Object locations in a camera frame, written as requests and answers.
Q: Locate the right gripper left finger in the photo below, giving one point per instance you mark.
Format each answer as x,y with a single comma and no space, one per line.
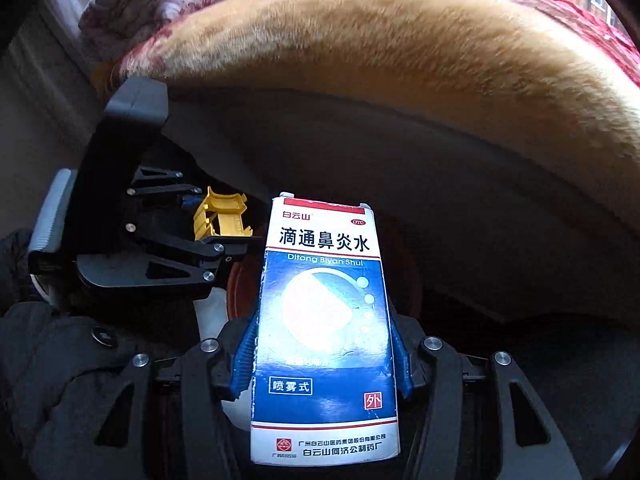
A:
167,420

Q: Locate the blue nasal spray box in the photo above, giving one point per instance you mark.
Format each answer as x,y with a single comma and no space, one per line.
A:
324,387

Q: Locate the yellow plastic piece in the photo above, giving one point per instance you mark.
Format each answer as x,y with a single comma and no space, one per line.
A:
221,215

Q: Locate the beige floral plush blanket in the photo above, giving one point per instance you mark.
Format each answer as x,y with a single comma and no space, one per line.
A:
522,74

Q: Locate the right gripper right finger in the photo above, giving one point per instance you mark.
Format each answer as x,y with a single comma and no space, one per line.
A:
472,418

